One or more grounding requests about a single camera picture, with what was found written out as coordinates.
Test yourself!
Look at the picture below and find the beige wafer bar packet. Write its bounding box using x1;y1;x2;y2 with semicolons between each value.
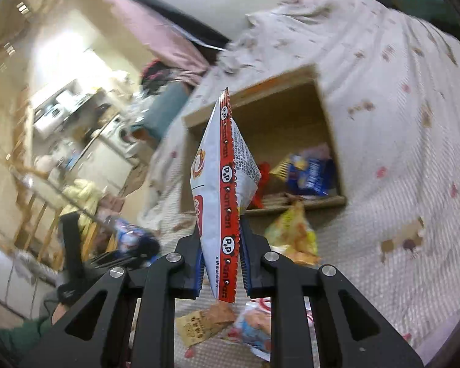
263;193;304;209

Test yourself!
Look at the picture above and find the yellow cloth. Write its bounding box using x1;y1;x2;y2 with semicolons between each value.
60;178;104;216

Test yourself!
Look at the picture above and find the red snack bag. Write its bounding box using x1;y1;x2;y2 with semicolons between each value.
250;162;270;209

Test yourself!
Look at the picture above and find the yellow blue striped bag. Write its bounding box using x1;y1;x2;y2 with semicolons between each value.
270;154;304;182

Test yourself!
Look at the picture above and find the left gloved hand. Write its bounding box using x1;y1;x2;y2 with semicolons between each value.
51;280;90;325

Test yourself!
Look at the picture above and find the white red pompom bag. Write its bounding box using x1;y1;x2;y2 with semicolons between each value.
190;90;261;303

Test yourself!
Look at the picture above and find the yellow chip bag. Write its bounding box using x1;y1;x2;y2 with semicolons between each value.
264;201;320;267

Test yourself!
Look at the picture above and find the patterned bed duvet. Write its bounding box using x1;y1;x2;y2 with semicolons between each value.
135;0;460;365

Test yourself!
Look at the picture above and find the brown cardboard box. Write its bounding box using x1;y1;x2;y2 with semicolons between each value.
180;65;347;215

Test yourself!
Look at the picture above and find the pink hanging cloth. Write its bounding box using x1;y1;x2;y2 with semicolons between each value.
104;0;209;86

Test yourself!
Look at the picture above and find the wooden drying rack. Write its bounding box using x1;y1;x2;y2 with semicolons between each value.
0;158;99;271

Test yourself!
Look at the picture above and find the white red flakes bag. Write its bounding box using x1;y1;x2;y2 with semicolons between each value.
221;297;272;362

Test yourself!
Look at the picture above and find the blue white snack bag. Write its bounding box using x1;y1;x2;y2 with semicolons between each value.
110;218;161;259

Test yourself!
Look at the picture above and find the dark blue snack bag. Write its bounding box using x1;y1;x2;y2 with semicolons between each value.
286;155;335;197

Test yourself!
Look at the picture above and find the pile of clothes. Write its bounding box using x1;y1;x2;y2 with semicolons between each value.
140;59;175;94

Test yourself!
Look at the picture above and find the tan cookie packet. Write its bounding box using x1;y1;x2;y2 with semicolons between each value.
175;301;237;347

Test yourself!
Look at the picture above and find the white washing machine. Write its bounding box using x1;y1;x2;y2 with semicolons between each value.
100;115;139;158

